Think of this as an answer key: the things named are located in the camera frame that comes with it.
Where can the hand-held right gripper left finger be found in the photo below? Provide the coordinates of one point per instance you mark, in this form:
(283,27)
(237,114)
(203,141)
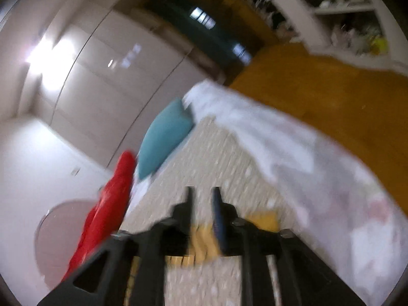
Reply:
(190,207)

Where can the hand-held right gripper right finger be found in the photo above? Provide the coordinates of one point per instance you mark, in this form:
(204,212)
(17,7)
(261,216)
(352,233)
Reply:
(218,223)

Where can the yellow striped small garment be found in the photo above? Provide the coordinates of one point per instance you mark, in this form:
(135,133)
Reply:
(202,245)

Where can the beige dotted blanket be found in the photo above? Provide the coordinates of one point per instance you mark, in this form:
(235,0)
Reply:
(204,162)

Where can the teal pillow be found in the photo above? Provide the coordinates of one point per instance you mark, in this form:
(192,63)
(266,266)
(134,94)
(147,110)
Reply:
(162,137)

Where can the red pillow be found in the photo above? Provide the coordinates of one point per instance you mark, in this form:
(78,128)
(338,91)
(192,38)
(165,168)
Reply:
(108,204)

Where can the pale pink white blanket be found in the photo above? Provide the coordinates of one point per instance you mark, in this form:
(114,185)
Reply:
(302,165)

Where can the round pale pink object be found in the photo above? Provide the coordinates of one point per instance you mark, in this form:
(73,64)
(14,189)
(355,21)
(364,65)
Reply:
(60,239)

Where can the glossy beige wardrobe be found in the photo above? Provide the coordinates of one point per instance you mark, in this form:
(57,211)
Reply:
(95,79)

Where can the dark window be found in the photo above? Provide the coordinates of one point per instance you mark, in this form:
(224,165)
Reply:
(216,35)

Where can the white shelf unit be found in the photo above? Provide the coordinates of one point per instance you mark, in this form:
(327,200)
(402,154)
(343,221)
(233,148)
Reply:
(306,22)

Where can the small yellow object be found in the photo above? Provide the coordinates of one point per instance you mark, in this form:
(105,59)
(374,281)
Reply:
(378,44)

